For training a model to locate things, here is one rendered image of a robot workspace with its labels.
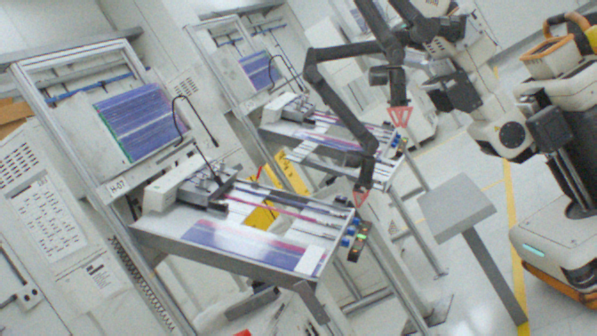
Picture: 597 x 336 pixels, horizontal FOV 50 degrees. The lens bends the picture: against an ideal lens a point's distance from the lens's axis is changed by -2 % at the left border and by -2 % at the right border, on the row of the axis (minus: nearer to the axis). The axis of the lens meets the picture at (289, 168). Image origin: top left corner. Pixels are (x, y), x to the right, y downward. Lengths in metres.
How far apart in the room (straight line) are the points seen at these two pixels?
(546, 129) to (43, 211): 1.88
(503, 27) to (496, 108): 7.53
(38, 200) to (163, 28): 3.54
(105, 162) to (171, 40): 3.48
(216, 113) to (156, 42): 2.31
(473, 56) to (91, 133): 1.45
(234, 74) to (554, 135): 1.92
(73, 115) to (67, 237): 0.46
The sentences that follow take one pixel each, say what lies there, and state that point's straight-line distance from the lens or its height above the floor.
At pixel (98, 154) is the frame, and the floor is 1.49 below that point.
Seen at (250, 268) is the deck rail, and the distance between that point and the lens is 2.26.
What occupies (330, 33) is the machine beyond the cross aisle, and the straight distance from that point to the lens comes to 7.11.
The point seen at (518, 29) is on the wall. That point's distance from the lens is 10.06.
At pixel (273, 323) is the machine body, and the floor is 0.60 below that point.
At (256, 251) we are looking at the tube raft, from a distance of 2.33.
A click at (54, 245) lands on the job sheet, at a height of 1.29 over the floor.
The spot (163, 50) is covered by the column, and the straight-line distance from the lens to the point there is 5.93.
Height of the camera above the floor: 1.32
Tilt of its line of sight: 6 degrees down
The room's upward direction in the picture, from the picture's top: 32 degrees counter-clockwise
